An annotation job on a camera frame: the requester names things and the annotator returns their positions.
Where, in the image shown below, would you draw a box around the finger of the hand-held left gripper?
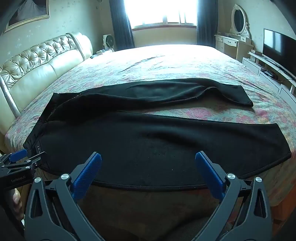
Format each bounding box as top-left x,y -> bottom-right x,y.
0,149 -> 28,168
5,151 -> 47,171

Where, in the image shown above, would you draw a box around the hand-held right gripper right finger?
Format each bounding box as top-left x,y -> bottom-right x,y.
195,151 -> 273,241

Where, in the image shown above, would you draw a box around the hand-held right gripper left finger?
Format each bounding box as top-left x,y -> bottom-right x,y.
24,152 -> 105,241

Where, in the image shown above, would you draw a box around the black pants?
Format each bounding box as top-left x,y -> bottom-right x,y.
23,78 -> 292,193

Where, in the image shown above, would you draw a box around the person's left hand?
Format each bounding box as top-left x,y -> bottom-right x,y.
11,188 -> 25,222

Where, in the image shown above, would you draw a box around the brown bed base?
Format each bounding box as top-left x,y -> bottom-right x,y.
14,167 -> 289,241

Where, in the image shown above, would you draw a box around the cream tufted leather headboard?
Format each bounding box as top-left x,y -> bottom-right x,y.
0,32 -> 93,135

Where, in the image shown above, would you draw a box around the floral bedspread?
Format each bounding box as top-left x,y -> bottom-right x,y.
5,44 -> 296,207

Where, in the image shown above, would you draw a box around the white television stand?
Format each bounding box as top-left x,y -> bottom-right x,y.
242,51 -> 296,105

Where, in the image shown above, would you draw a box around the white dressing table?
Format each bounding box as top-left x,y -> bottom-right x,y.
215,34 -> 254,62

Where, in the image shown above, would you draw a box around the white box fan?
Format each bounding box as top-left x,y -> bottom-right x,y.
102,34 -> 115,50

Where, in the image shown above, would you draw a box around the black flat television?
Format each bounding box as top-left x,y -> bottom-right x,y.
263,28 -> 296,81

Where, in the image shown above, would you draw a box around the dark curtain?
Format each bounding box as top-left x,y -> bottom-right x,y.
196,0 -> 219,47
109,0 -> 135,50

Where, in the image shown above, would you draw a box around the oval white framed mirror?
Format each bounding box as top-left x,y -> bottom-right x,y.
230,3 -> 251,39

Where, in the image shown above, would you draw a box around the bright window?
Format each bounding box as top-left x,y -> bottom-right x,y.
124,0 -> 198,29

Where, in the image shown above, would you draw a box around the gold framed wall picture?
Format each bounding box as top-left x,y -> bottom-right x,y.
3,0 -> 50,33

